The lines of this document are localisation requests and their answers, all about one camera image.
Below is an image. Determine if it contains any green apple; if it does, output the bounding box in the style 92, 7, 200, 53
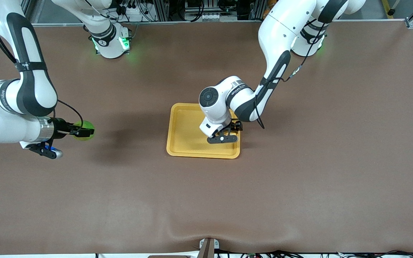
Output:
72, 120, 95, 142

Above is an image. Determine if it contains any bag of orange items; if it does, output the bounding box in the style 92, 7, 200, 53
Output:
263, 0, 276, 19

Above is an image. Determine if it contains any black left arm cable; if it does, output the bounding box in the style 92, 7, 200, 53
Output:
255, 20, 331, 130

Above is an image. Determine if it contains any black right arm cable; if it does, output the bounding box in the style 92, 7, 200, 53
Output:
0, 0, 84, 137

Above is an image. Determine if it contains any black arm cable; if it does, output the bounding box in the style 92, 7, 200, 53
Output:
0, 0, 84, 137
255, 20, 331, 130

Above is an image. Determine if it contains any metal table clamp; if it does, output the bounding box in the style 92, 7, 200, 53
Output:
199, 238, 220, 258

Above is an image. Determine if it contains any yellow plastic tray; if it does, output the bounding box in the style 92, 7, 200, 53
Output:
166, 102, 241, 159

